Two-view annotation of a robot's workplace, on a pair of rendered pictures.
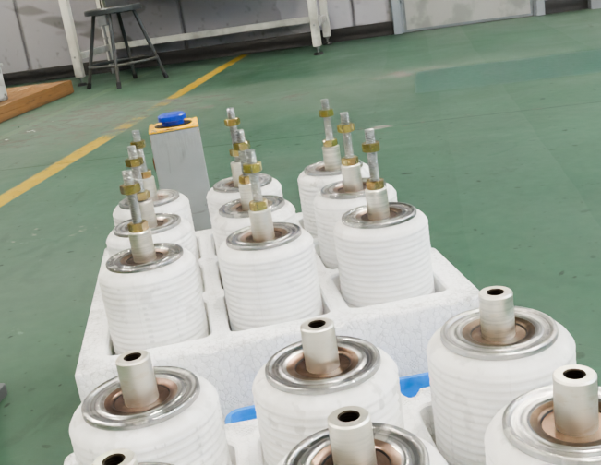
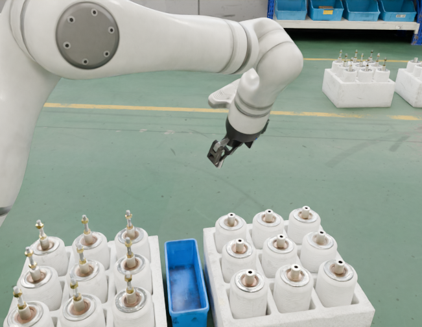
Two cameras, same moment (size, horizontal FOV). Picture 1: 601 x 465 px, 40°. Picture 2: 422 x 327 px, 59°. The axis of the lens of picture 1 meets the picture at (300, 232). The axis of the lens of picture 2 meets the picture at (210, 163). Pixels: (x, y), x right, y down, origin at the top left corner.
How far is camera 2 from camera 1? 1.11 m
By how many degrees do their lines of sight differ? 85
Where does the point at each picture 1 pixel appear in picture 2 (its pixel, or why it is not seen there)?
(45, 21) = not seen: outside the picture
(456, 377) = (242, 232)
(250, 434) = (223, 285)
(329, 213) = (100, 252)
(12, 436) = not seen: outside the picture
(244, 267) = (147, 273)
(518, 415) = (266, 224)
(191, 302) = not seen: hidden behind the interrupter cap
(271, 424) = (251, 263)
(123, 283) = (150, 305)
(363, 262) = (145, 249)
